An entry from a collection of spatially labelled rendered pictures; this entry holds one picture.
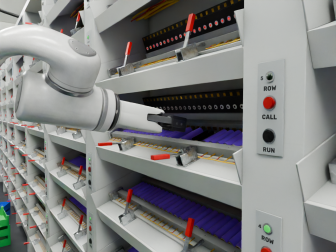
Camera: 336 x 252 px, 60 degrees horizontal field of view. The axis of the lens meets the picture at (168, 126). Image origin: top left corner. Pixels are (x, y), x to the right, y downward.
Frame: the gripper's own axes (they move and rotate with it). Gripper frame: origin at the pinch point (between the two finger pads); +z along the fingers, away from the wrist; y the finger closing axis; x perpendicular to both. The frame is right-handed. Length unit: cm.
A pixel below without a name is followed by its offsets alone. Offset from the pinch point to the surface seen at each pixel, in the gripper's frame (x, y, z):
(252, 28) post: 12.8, 26.6, -7.6
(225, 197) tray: -11.7, 20.7, -2.2
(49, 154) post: -20, -106, -1
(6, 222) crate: -86, -207, -3
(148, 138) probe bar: -4.0, -9.5, -0.1
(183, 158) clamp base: -6.9, 10.0, -3.5
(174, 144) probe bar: -4.6, 1.3, 0.2
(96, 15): 31.7, -35.2, -10.3
